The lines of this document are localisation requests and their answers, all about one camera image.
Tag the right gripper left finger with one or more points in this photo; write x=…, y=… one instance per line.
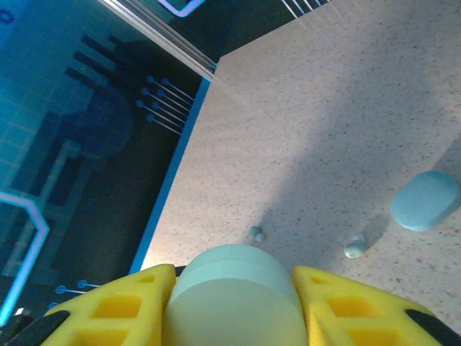
x=115, y=310

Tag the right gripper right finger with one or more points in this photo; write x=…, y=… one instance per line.
x=360, y=313

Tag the blue earbud charging case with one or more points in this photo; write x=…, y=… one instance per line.
x=425, y=202

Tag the blue table edge strip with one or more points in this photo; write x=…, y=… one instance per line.
x=169, y=180

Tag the aluminium frame post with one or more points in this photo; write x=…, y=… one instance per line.
x=162, y=36

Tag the mint earbud charging case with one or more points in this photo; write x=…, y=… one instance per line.
x=234, y=295

